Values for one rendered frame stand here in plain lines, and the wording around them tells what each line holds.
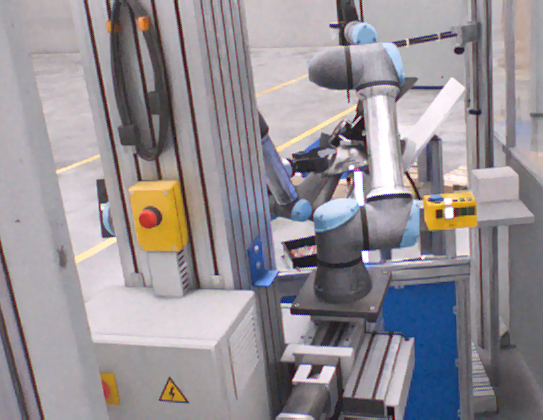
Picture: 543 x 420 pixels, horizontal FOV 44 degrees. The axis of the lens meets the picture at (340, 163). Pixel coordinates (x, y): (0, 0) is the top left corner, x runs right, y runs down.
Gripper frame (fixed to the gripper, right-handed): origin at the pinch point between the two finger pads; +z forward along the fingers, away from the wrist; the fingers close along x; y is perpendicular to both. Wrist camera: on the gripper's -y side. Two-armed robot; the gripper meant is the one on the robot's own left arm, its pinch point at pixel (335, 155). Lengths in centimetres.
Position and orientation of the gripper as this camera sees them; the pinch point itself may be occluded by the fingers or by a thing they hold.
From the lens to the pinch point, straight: 241.0
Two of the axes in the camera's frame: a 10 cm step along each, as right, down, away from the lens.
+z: 7.8, -2.4, 5.8
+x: 1.5, 9.7, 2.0
